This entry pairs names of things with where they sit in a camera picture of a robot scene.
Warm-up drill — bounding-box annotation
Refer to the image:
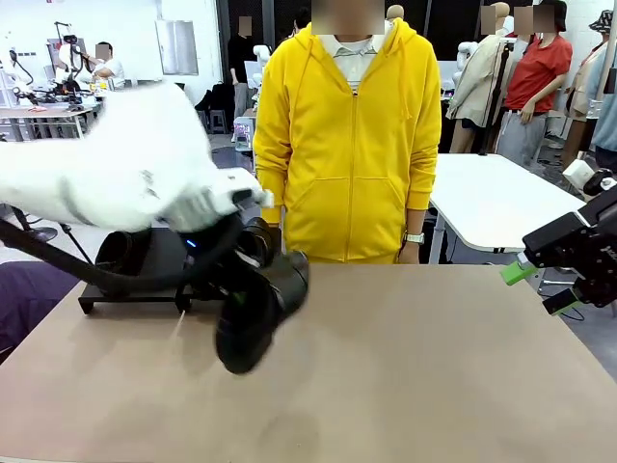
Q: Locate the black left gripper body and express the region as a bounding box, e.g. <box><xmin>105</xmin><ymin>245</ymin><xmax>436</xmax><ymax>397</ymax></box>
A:
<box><xmin>173</xmin><ymin>216</ymin><xmax>242</xmax><ymax>290</ymax></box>

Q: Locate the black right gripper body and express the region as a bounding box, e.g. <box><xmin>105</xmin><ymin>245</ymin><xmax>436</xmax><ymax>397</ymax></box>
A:
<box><xmin>571</xmin><ymin>185</ymin><xmax>617</xmax><ymax>308</ymax></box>

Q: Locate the black leather strap shoe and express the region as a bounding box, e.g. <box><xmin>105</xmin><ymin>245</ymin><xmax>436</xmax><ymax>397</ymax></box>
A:
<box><xmin>94</xmin><ymin>231</ymin><xmax>151</xmax><ymax>277</ymax></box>
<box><xmin>213</xmin><ymin>249</ymin><xmax>310</xmax><ymax>376</ymax></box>

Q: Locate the black pointed leather shoe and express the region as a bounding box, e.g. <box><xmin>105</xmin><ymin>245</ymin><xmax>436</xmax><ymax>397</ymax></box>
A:
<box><xmin>239</xmin><ymin>216</ymin><xmax>281</xmax><ymax>266</ymax></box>

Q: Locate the person's right forearm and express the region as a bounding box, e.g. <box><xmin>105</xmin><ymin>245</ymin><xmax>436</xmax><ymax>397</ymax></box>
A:
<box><xmin>253</xmin><ymin>158</ymin><xmax>285</xmax><ymax>228</ymax></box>

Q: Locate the person's left forearm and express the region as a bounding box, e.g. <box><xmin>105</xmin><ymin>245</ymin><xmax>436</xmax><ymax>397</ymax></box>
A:
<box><xmin>403</xmin><ymin>153</ymin><xmax>441</xmax><ymax>235</ymax></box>

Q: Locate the black metal shoe stand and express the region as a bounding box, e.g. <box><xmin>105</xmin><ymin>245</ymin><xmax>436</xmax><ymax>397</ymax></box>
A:
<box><xmin>78</xmin><ymin>226</ymin><xmax>194</xmax><ymax>314</ymax></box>
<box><xmin>175</xmin><ymin>229</ymin><xmax>282</xmax><ymax>313</ymax></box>

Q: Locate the person's left hand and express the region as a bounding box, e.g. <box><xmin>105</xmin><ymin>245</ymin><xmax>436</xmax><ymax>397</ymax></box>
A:
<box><xmin>398</xmin><ymin>242</ymin><xmax>424</xmax><ymax>265</ymax></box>

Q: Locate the white folding table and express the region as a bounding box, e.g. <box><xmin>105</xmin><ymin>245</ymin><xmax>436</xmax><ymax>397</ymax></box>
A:
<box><xmin>428</xmin><ymin>152</ymin><xmax>587</xmax><ymax>281</ymax></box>

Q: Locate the colourful box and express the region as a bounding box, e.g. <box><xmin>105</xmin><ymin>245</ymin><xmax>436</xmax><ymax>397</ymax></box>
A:
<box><xmin>233</xmin><ymin>120</ymin><xmax>255</xmax><ymax>151</ymax></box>

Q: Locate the black bag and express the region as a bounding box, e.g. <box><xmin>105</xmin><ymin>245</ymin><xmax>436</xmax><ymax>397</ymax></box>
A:
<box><xmin>421</xmin><ymin>216</ymin><xmax>438</xmax><ymax>265</ymax></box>

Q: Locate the black tripod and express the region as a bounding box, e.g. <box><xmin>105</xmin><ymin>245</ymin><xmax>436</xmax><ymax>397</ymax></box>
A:
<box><xmin>60</xmin><ymin>224</ymin><xmax>95</xmax><ymax>267</ymax></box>

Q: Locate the grey plastic stool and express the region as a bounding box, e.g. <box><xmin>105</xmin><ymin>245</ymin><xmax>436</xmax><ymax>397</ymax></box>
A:
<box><xmin>206</xmin><ymin>109</ymin><xmax>228</xmax><ymax>135</ymax></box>

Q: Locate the black bar stool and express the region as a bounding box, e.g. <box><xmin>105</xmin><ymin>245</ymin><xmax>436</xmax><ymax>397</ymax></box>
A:
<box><xmin>18</xmin><ymin>224</ymin><xmax>59</xmax><ymax>242</ymax></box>

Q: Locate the mannequin in red shirt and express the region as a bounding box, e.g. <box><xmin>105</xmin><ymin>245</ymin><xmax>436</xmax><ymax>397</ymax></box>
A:
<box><xmin>498</xmin><ymin>0</ymin><xmax>575</xmax><ymax>170</ymax></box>

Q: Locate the mannequin in beige jacket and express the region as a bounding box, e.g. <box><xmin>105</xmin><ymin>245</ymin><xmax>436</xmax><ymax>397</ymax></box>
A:
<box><xmin>445</xmin><ymin>2</ymin><xmax>513</xmax><ymax>155</ymax></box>

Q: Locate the person in yellow hoodie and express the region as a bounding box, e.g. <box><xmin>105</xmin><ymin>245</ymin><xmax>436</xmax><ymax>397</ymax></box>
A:
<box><xmin>253</xmin><ymin>18</ymin><xmax>443</xmax><ymax>265</ymax></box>

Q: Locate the person in black top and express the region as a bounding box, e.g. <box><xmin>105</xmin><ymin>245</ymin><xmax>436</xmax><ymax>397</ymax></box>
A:
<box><xmin>226</xmin><ymin>16</ymin><xmax>255</xmax><ymax>118</ymax></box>

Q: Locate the seated person white shirt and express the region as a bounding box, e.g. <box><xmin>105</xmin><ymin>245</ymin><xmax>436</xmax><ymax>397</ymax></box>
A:
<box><xmin>92</xmin><ymin>41</ymin><xmax>127</xmax><ymax>91</ymax></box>

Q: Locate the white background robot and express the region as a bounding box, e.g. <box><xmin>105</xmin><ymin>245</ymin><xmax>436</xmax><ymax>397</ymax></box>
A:
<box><xmin>455</xmin><ymin>41</ymin><xmax>479</xmax><ymax>81</ymax></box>

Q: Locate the grey workbench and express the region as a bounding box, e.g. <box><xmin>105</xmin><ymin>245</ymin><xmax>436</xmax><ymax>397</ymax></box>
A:
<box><xmin>0</xmin><ymin>91</ymin><xmax>97</xmax><ymax>141</ymax></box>

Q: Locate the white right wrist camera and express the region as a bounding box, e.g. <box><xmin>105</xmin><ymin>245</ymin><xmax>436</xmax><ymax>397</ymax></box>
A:
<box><xmin>562</xmin><ymin>158</ymin><xmax>617</xmax><ymax>197</ymax></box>

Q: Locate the grey wall panel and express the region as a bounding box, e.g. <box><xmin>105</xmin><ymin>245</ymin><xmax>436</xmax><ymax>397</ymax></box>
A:
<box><xmin>154</xmin><ymin>19</ymin><xmax>200</xmax><ymax>76</ymax></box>

